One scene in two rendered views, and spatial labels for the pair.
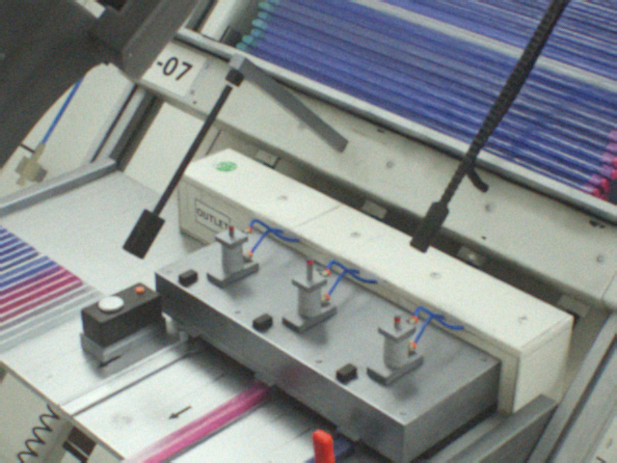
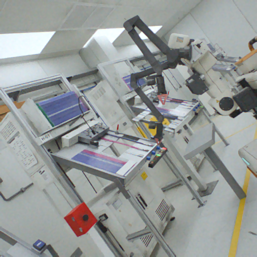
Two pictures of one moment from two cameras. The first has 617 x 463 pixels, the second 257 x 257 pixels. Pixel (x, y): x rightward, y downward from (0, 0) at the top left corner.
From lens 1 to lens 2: 2.69 m
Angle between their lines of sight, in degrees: 92
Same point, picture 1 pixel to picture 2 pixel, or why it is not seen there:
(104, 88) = not seen: outside the picture
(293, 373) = (102, 133)
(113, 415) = (107, 144)
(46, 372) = (102, 148)
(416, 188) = (78, 122)
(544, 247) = (88, 117)
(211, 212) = (73, 139)
